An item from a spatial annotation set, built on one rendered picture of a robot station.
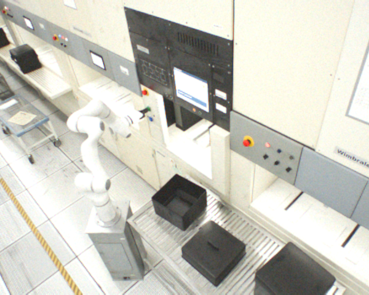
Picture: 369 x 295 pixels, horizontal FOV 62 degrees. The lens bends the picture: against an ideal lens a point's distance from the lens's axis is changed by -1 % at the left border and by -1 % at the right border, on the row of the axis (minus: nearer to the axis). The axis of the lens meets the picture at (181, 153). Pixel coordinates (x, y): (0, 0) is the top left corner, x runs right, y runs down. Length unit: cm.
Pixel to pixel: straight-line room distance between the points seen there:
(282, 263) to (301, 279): 12
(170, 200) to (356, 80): 149
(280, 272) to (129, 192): 212
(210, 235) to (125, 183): 176
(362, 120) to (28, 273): 291
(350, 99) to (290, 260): 90
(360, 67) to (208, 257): 128
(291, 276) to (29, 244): 253
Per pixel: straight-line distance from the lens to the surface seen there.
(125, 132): 223
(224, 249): 197
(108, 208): 222
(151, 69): 217
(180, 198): 230
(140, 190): 346
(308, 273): 179
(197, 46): 173
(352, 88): 130
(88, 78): 376
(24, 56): 445
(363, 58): 125
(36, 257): 337
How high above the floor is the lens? 258
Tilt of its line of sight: 43 degrees down
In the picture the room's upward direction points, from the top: 8 degrees counter-clockwise
